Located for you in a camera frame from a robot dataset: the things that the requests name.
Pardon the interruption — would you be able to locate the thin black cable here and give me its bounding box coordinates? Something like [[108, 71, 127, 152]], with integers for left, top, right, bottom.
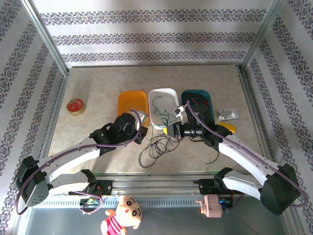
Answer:
[[146, 135, 220, 165]]

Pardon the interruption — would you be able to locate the thin green cable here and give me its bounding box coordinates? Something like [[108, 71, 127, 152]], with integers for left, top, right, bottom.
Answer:
[[138, 95, 178, 168]]

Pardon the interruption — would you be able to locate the thin red cable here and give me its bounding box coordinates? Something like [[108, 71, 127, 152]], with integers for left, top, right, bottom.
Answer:
[[186, 97, 211, 109]]

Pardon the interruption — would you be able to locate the yellow flat block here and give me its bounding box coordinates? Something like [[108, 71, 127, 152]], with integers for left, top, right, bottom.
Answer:
[[218, 122, 237, 133]]

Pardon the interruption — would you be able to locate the clear plastic blister package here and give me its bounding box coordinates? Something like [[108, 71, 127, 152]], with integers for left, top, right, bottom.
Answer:
[[217, 107, 239, 121]]

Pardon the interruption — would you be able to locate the orange plastic tray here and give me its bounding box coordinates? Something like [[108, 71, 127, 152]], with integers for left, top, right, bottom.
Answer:
[[117, 90, 149, 127]]

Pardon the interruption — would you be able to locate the white plastic tray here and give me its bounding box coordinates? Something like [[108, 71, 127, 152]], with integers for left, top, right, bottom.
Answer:
[[147, 88, 179, 131]]

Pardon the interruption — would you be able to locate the teal plastic tray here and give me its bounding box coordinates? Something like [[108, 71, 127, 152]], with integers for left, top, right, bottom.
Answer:
[[180, 89, 214, 127]]

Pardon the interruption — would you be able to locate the round jar with red lid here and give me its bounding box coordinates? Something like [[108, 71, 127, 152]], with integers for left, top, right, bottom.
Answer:
[[66, 97, 87, 117]]

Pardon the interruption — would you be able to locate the perforated metal strip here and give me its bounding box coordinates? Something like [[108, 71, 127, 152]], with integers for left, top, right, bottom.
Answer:
[[36, 199, 281, 209]]

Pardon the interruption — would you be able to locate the plush cartoon boy doll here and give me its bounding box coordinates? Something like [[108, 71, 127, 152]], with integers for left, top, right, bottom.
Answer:
[[100, 195, 143, 235]]

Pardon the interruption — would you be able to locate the small circuit board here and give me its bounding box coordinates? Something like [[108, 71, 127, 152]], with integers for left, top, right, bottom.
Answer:
[[79, 197, 101, 207], [219, 195, 235, 211]]

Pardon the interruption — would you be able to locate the pink plastic toy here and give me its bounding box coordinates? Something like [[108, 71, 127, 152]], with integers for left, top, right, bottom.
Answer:
[[195, 194, 224, 218]]

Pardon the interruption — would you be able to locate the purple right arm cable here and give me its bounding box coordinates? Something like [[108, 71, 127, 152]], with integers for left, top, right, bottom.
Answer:
[[185, 100, 308, 208]]

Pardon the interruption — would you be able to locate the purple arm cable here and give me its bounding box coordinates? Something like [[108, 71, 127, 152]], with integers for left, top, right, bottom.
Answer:
[[185, 100, 308, 208], [15, 109, 143, 216]]

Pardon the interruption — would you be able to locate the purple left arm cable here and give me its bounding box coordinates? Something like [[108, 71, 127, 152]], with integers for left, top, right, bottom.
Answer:
[[15, 109, 143, 216]]

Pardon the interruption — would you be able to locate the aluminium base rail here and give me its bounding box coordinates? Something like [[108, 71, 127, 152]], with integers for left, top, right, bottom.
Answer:
[[39, 171, 291, 199]]

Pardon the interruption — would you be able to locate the aluminium side rail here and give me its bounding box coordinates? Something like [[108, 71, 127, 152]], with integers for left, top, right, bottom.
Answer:
[[236, 65, 279, 169], [38, 73, 70, 162]]

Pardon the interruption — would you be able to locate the aluminium frame post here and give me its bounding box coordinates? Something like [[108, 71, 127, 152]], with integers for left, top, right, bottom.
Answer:
[[21, 0, 69, 76], [240, 0, 287, 72]]

